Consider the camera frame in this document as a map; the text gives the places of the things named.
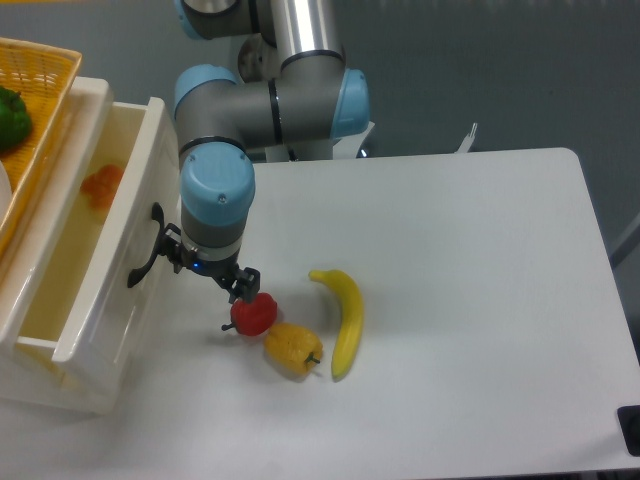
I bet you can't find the yellow woven basket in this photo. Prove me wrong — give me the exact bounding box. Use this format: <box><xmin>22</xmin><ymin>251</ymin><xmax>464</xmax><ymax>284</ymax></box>
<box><xmin>1</xmin><ymin>38</ymin><xmax>82</xmax><ymax>252</ymax></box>

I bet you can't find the yellow banana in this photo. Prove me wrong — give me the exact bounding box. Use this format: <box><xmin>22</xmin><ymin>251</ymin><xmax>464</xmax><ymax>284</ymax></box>
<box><xmin>308</xmin><ymin>269</ymin><xmax>365</xmax><ymax>381</ymax></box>

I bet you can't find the green bell pepper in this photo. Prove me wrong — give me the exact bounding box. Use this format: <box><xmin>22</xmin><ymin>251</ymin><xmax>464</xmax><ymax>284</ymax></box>
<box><xmin>1</xmin><ymin>87</ymin><xmax>32</xmax><ymax>152</ymax></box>

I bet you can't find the black table corner fixture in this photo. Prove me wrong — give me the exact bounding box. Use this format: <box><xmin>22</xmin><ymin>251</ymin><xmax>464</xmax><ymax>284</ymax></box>
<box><xmin>617</xmin><ymin>405</ymin><xmax>640</xmax><ymax>457</ymax></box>

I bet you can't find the white drawer cabinet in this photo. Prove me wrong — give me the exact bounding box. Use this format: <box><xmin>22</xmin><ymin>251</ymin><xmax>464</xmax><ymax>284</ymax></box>
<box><xmin>1</xmin><ymin>77</ymin><xmax>113</xmax><ymax>411</ymax></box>

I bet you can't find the white top drawer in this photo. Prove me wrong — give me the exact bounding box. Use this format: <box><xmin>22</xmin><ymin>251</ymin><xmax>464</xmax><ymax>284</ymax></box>
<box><xmin>19</xmin><ymin>98</ymin><xmax>179</xmax><ymax>411</ymax></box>

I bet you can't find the red bell pepper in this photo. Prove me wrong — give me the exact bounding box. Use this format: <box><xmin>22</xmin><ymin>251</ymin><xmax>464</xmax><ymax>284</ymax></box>
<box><xmin>221</xmin><ymin>292</ymin><xmax>278</xmax><ymax>337</ymax></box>

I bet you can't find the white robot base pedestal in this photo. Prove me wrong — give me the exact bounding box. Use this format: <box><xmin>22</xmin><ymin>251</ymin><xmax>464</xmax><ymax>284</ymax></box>
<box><xmin>236</xmin><ymin>34</ymin><xmax>376</xmax><ymax>164</ymax></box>

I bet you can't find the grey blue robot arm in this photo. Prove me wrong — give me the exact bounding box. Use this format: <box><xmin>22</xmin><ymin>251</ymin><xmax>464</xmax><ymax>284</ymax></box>
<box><xmin>168</xmin><ymin>1</ymin><xmax>370</xmax><ymax>302</ymax></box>

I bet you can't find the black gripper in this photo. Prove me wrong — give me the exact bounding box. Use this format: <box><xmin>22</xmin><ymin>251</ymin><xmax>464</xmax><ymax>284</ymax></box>
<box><xmin>159</xmin><ymin>223</ymin><xmax>261</xmax><ymax>304</ymax></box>

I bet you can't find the white bracket behind table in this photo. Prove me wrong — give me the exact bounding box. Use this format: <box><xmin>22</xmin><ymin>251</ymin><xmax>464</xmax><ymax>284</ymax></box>
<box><xmin>454</xmin><ymin>122</ymin><xmax>478</xmax><ymax>154</ymax></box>

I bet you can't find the orange bread roll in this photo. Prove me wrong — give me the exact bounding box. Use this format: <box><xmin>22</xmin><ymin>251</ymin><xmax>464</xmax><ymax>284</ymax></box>
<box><xmin>80</xmin><ymin>164</ymin><xmax>124</xmax><ymax>224</ymax></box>

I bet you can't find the yellow bell pepper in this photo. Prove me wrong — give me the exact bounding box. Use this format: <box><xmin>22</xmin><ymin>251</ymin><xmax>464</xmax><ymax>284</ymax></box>
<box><xmin>263</xmin><ymin>323</ymin><xmax>323</xmax><ymax>376</ymax></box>

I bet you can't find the black top drawer handle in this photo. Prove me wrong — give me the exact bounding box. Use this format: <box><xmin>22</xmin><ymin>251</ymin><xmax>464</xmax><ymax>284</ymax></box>
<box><xmin>127</xmin><ymin>202</ymin><xmax>165</xmax><ymax>288</ymax></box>

